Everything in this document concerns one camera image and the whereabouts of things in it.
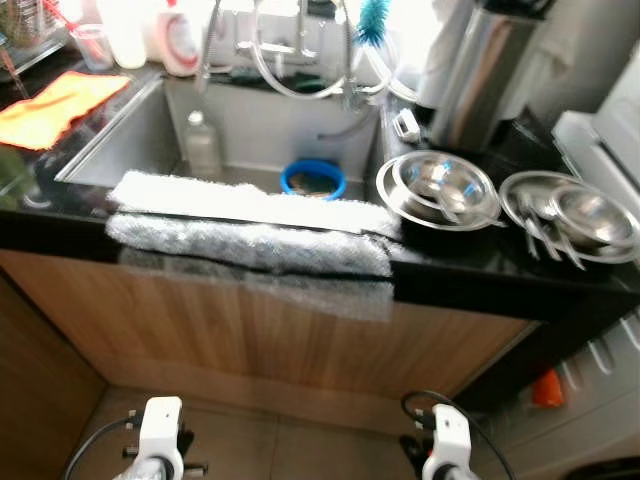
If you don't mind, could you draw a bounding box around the steel kitchen sink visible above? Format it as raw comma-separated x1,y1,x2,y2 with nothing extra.
55,75,403,201

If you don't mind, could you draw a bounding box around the wooden base cabinet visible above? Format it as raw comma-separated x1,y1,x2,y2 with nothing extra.
0,245,546,441

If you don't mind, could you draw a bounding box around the small orange object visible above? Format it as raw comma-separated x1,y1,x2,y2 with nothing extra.
530,369,569,410

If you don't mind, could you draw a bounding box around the grey drawer unit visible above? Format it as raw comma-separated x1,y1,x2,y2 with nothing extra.
470,310,640,480

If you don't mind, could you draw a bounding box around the clear bubble wrap sheet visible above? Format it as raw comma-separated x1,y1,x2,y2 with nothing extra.
105,168,403,323

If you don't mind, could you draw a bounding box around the steel spoon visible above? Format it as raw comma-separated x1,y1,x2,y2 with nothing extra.
535,205,567,267
515,195,547,262
428,188,507,231
555,215,592,272

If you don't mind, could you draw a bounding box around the round steel plate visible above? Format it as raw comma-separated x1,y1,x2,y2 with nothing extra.
498,170,640,267
376,150,502,234

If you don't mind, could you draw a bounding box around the blue plastic bowl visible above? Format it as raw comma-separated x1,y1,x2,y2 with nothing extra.
279,157,349,202

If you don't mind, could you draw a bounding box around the clear small bottle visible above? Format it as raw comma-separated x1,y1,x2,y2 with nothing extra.
183,109,224,182

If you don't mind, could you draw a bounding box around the small white plastic holder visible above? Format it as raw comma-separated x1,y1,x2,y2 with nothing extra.
392,107,422,144

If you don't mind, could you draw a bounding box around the white appliance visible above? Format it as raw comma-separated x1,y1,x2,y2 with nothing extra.
550,108,640,216

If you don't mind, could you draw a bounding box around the white water filter blue label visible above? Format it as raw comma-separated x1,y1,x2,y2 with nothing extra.
413,0,476,109

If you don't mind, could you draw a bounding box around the orange cleaning cloth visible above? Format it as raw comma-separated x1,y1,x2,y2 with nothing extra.
0,70,134,152

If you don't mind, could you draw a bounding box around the steel knife holder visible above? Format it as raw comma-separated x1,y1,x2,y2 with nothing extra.
425,0,557,153

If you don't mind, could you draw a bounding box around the dark green sponge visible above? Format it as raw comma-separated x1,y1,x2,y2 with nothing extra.
298,74,351,96

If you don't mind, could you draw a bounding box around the white plastic tube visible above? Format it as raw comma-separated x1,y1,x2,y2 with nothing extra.
250,0,421,103

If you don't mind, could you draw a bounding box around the white red dish soap bottle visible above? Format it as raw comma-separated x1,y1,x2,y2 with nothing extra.
153,0,203,77

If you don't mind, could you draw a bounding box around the clear plastic cup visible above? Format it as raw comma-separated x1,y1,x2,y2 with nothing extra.
70,22,117,73

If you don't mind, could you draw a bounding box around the steel tap body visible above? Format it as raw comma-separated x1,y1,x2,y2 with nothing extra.
235,0,326,63

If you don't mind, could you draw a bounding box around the translucent white bottle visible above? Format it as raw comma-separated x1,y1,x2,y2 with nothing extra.
95,0,151,69

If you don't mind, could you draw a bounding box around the teal bottle brush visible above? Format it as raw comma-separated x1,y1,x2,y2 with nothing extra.
354,0,392,50

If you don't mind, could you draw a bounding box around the red plastic utensil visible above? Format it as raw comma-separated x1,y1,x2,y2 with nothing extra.
42,0,93,41

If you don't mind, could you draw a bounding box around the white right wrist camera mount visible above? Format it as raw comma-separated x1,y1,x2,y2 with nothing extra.
430,402,473,471

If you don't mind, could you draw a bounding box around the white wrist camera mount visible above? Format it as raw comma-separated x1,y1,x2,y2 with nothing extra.
137,396,187,463
430,402,473,471

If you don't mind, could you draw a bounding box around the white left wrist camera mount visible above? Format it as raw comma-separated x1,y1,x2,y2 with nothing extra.
137,396,187,463

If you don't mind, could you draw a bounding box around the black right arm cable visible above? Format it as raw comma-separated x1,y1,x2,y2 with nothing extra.
400,388,516,480

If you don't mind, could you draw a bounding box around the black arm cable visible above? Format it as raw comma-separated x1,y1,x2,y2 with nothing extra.
62,414,139,480
400,388,516,480

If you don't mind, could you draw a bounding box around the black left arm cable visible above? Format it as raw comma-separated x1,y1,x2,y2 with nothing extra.
62,414,139,480

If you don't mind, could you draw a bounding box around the thin clear hose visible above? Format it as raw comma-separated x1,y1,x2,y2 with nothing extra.
318,112,383,141

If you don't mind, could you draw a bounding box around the flexible steel spray hose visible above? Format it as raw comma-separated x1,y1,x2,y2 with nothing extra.
340,0,366,111

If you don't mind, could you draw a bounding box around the steel wire dish rack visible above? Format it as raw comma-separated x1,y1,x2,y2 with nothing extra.
0,0,73,63

